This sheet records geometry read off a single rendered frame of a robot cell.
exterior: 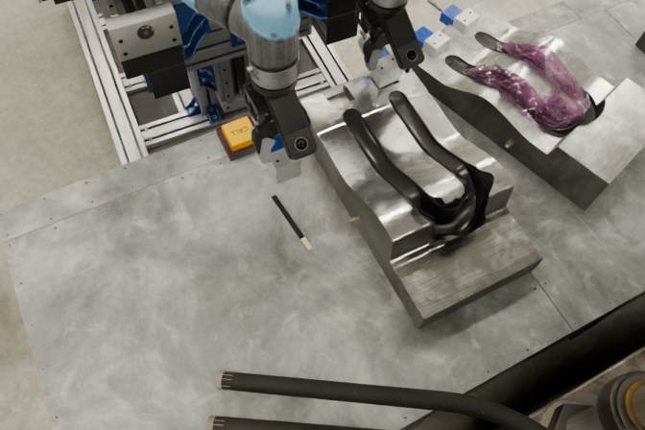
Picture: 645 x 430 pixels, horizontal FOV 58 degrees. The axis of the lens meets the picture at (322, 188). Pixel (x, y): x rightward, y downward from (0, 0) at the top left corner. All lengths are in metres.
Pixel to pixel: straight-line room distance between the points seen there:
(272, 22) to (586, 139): 0.72
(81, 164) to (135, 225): 1.13
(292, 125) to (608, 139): 0.66
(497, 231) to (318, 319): 0.37
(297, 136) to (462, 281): 0.40
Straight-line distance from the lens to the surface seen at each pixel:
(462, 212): 1.13
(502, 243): 1.14
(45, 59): 2.69
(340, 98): 1.25
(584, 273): 1.24
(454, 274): 1.09
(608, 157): 1.26
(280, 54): 0.83
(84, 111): 2.45
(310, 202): 1.18
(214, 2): 0.85
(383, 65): 1.21
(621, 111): 1.34
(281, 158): 1.04
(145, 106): 2.13
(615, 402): 0.91
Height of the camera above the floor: 1.83
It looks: 60 degrees down
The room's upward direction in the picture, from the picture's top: 4 degrees clockwise
